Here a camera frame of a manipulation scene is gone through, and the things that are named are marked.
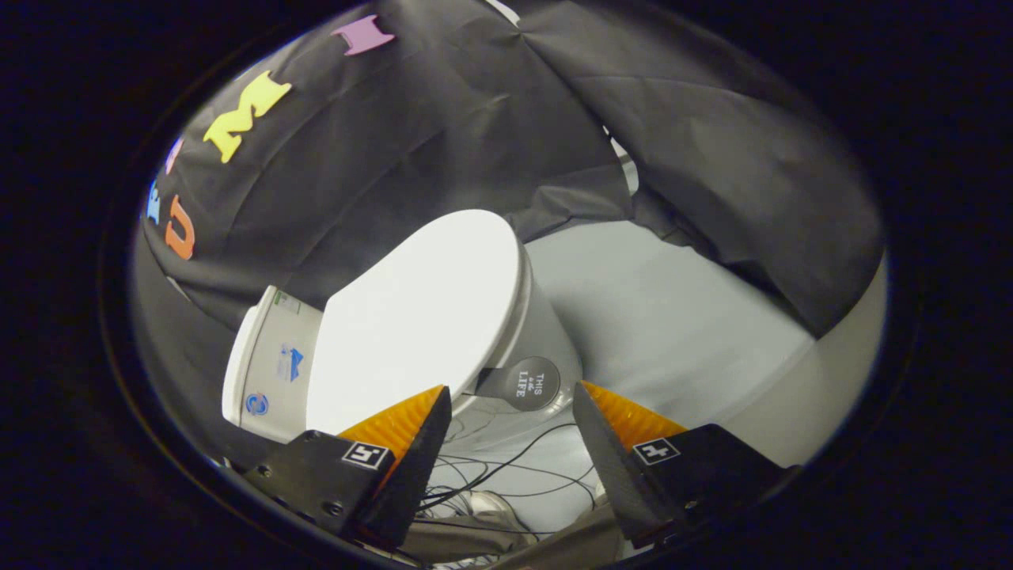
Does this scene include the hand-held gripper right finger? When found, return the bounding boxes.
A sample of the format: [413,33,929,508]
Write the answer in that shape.
[571,381,796,547]

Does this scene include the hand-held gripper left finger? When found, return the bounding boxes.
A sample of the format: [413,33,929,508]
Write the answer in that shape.
[237,386,453,553]

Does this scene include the grey lid lifting handle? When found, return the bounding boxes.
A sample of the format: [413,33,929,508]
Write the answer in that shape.
[475,356,561,412]

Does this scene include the white toilet lid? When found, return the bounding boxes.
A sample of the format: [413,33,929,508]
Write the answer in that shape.
[305,209,525,436]

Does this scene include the white toilet bowl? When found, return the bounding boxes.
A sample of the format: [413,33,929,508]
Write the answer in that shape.
[443,245,584,452]

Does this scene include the person's khaki trousers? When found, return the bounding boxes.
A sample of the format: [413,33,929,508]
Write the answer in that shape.
[396,503,626,567]

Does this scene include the black backdrop cloth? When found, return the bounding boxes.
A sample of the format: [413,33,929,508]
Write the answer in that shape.
[131,0,886,444]

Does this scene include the black floor cables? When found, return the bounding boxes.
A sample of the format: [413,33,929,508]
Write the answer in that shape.
[415,424,598,539]

